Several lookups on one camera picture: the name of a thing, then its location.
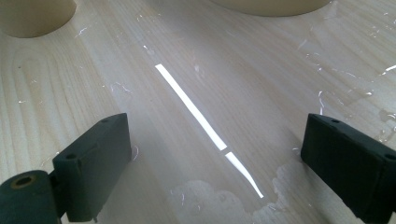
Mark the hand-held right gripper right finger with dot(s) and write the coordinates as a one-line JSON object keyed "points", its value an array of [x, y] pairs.
{"points": [[351, 158]]}

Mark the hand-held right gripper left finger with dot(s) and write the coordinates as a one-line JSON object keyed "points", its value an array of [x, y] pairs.
{"points": [[93, 161]]}

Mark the beige paper cup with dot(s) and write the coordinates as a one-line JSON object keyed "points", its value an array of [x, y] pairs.
{"points": [[34, 15]]}

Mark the beige round dish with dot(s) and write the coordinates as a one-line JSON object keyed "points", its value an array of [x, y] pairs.
{"points": [[267, 6]]}

